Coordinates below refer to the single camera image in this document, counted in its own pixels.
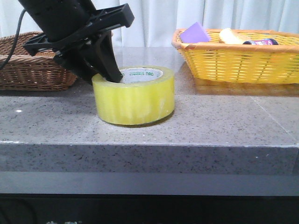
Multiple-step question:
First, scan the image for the yellow packing tape roll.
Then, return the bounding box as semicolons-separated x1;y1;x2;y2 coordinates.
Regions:
92;66;175;126

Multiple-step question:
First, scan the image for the white curtain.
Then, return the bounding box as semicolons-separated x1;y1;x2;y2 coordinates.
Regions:
0;0;299;49

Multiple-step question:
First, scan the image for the black cable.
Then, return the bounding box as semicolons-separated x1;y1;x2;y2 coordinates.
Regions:
0;9;26;70

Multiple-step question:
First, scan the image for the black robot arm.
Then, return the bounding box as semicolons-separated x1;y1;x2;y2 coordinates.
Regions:
20;0;135;83

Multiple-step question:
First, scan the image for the black purple labelled bottle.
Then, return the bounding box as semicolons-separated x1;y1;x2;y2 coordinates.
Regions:
243;38;278;45

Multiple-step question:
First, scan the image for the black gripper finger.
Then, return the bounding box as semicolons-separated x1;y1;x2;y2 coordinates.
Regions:
54;43;100;84
95;31;122;83

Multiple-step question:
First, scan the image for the yellow woven basket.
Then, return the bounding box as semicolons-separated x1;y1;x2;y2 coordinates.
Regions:
172;28;299;84

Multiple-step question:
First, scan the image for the cream yellow roll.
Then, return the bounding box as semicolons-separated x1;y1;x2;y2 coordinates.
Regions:
219;28;251;44

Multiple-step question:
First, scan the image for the brown wicker basket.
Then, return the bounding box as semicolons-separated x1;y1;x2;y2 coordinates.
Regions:
0;31;77;91

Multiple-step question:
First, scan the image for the purple sponge block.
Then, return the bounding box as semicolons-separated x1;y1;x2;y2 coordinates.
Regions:
179;22;211;43

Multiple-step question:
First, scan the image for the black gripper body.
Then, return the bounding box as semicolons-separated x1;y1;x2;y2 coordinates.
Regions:
22;3;135;56

